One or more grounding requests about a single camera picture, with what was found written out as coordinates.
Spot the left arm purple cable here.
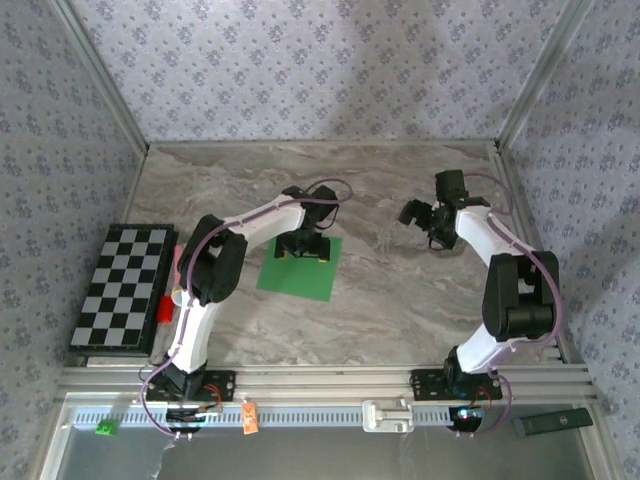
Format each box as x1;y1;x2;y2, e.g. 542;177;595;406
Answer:
137;177;354;441

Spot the left gripper thin black cable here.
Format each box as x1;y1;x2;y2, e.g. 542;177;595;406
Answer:
319;202;342;231

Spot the gripper thin black cable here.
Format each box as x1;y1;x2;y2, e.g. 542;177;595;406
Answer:
427;227;464;254
319;202;342;231

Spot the black and grey checkerboard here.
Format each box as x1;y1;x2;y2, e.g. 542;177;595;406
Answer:
68;223;176;357

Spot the orange tag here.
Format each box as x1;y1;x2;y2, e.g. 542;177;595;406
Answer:
241;402;260;435

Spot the right gripper thin black cable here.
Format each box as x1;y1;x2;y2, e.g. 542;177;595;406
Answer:
427;227;464;254

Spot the white plastic bracket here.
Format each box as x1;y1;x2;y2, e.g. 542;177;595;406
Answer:
361;397;415;434

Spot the round black controller board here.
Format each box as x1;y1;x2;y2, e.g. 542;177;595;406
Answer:
164;405;224;434
447;404;489;432

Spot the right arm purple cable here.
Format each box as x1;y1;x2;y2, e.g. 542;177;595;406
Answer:
452;171;564;441

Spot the aluminium frame post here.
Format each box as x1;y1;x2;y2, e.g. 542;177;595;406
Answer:
494;0;596;149
52;0;150;151

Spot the grey slotted cable duct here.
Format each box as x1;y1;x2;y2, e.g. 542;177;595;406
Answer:
67;403;506;430

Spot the aluminium mounting rail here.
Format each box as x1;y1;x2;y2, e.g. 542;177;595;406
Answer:
57;364;599;405

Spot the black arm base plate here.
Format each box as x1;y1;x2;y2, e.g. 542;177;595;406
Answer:
144;368;237;404
410;368;504;401

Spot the black remote control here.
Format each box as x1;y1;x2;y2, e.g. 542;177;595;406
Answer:
513;407;595;439

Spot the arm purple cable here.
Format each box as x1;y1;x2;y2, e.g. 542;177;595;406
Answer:
452;171;564;441
137;177;354;441

